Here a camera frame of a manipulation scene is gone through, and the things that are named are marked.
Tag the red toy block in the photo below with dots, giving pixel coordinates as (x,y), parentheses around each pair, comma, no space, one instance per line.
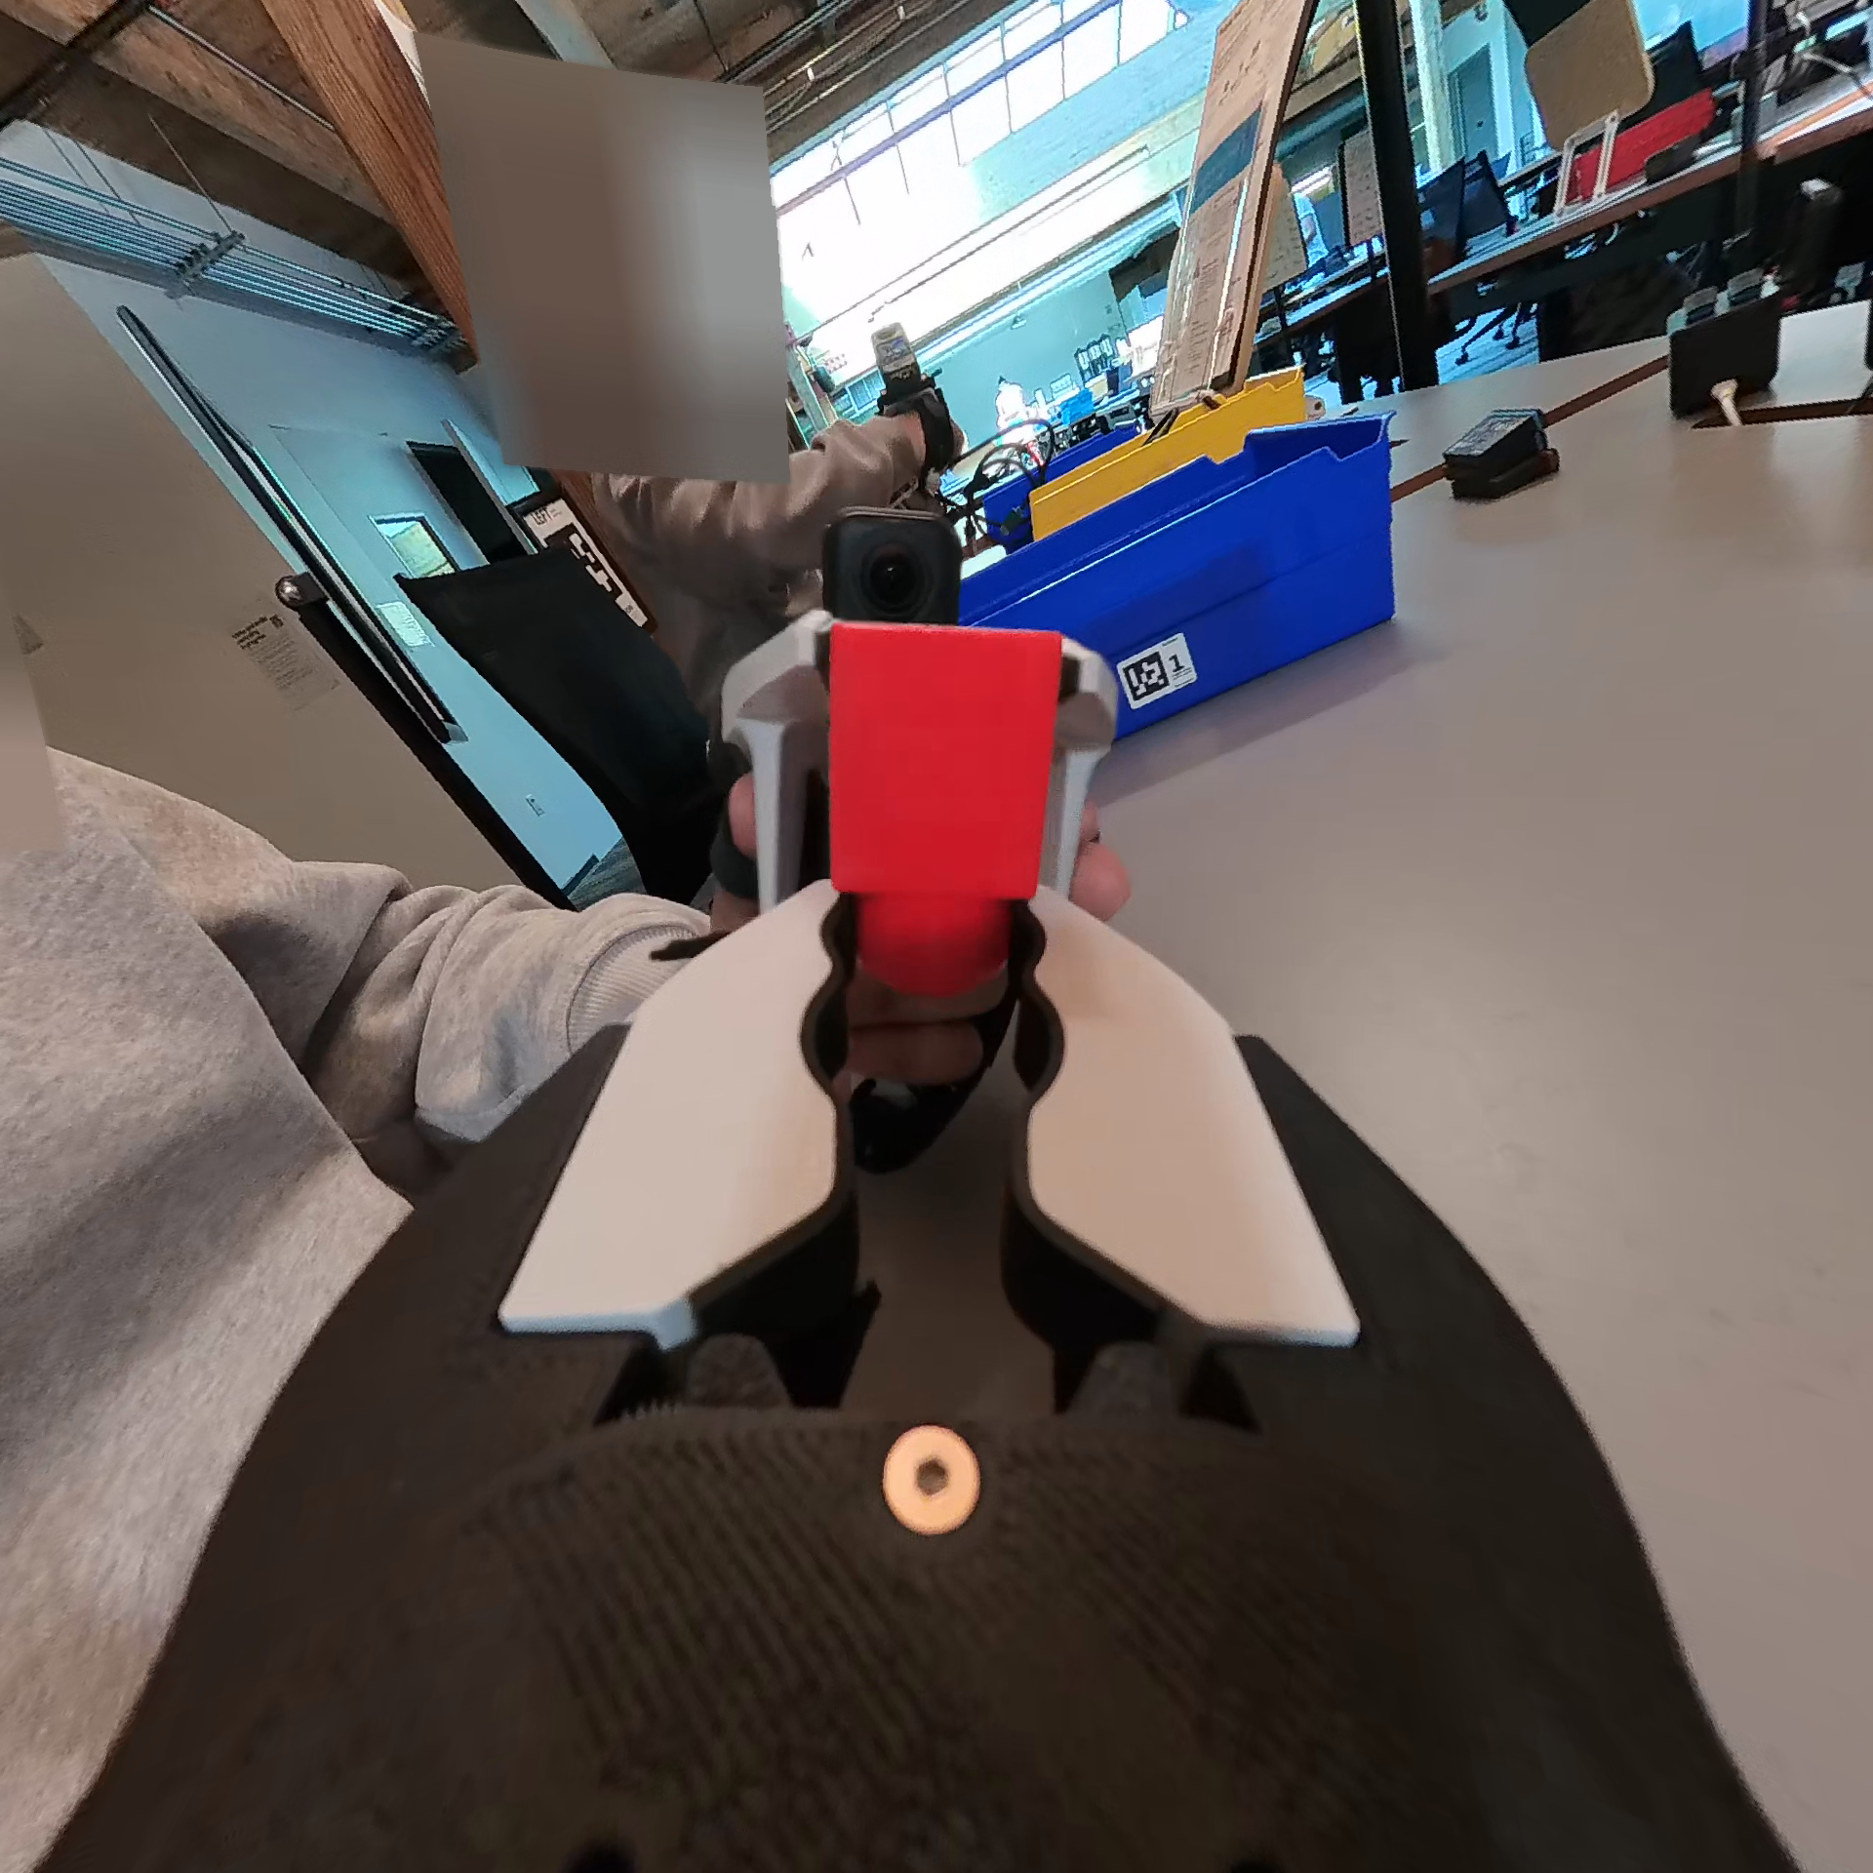
(937,761)

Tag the black charging dock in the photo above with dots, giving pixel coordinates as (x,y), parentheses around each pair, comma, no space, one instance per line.
(1818,249)

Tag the wooden workbench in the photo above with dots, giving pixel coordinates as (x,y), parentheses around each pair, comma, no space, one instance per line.
(1611,242)

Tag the wooden curved panel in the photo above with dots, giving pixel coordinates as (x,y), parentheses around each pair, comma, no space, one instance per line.
(1595,66)

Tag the person's left forearm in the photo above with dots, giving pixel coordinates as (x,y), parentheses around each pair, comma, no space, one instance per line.
(365,995)

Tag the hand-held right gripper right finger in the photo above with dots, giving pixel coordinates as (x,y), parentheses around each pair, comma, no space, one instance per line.
(1185,1171)

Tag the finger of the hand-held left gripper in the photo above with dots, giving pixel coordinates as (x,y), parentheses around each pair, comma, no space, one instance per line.
(1091,716)
(768,688)

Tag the person's left hand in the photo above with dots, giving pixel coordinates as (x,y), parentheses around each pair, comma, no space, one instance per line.
(1100,880)

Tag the wooden post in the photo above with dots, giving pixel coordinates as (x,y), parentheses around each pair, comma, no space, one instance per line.
(365,132)

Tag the black office chair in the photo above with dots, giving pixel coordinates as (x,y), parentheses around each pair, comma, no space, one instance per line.
(570,688)

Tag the wooden sign board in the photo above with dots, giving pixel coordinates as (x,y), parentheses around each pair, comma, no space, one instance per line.
(1223,219)

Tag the grey desk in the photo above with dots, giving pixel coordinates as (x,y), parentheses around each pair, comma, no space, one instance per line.
(1536,880)

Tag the yellow storage bin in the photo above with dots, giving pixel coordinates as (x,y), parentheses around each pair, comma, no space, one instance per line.
(1141,468)

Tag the small blue storage bin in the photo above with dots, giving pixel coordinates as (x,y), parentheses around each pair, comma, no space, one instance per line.
(1010,511)

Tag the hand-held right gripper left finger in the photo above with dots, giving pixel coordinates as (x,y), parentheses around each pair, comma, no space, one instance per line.
(686,1155)

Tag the black power adapter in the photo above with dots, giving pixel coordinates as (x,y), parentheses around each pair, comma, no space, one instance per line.
(1500,451)

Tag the black pole stand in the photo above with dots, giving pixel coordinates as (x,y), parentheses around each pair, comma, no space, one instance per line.
(1390,190)

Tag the person's grey sweatshirt torso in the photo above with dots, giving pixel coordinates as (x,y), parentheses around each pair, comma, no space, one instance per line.
(131,1389)

